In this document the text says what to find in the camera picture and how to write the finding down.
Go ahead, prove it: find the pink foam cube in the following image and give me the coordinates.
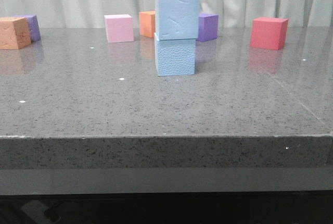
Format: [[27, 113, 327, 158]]
[[104, 14, 134, 43]]

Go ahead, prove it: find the purple foam cube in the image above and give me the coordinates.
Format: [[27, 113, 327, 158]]
[[197, 13, 219, 42]]

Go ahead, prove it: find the orange dented foam cube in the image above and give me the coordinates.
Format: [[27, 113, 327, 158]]
[[0, 17, 31, 50]]

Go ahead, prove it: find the red foam cube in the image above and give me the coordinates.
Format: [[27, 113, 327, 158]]
[[250, 17, 289, 50]]

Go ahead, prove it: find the purple cube behind orange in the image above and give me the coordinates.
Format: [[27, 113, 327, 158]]
[[13, 15, 41, 42]]

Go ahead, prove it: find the smooth orange foam cube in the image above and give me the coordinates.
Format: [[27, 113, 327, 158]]
[[139, 10, 155, 38]]

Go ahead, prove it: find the light blue foam cube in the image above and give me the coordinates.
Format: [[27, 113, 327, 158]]
[[154, 33, 196, 76], [155, 0, 199, 40]]

